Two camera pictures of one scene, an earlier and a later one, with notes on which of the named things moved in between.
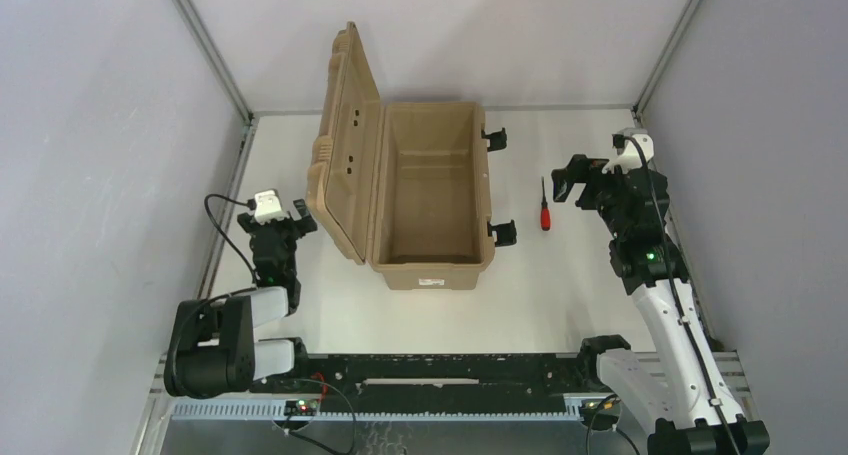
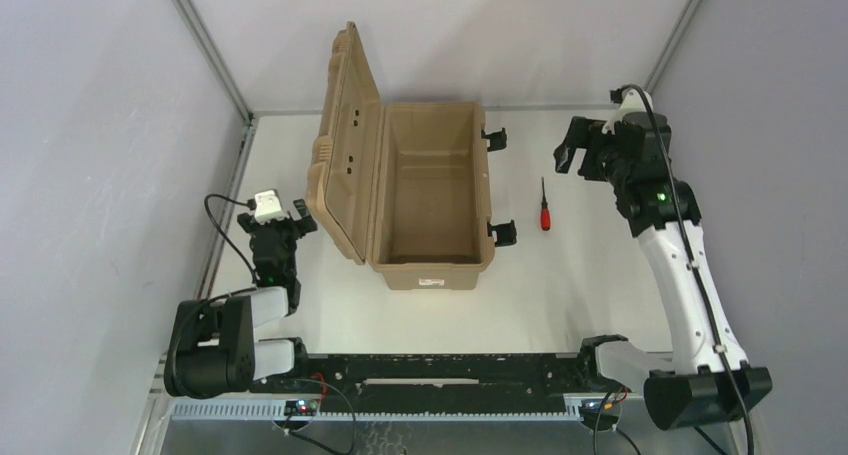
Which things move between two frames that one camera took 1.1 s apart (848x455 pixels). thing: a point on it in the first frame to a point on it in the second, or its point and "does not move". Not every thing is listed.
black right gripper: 589,183 to 594,150
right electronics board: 600,414 does not move
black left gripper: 274,226 does not move
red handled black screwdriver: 545,214 does not move
